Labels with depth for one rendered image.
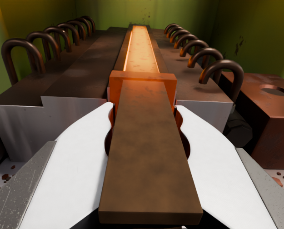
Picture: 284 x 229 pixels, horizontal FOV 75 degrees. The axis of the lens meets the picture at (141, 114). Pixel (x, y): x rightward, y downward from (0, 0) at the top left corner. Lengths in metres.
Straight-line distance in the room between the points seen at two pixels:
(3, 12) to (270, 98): 0.34
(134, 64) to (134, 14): 0.44
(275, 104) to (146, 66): 0.13
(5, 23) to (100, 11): 0.34
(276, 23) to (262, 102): 0.22
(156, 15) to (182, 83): 0.45
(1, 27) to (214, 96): 0.28
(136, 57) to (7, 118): 0.13
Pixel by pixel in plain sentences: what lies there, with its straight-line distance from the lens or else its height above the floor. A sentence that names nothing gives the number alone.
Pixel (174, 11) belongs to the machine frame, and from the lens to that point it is 0.62.
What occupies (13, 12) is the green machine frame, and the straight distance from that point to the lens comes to 0.35.
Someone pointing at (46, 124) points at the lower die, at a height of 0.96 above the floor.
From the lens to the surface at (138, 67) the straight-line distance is 0.16.
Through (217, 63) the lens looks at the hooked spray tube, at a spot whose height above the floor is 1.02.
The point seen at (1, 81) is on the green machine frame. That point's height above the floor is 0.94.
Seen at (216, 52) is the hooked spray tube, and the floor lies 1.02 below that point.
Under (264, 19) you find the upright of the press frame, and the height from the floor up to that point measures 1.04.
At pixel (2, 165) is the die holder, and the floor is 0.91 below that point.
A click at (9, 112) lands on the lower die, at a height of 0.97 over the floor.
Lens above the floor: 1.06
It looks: 32 degrees down
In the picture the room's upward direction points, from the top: 4 degrees clockwise
